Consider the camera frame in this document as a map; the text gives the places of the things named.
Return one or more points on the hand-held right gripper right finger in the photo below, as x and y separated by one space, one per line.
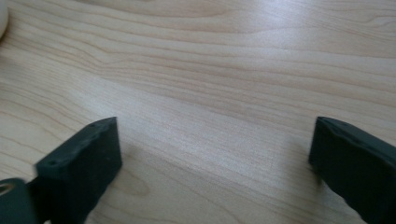
358 165

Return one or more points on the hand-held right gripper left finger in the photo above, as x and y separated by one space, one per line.
77 168

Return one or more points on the cream rounded object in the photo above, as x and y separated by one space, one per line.
2 18

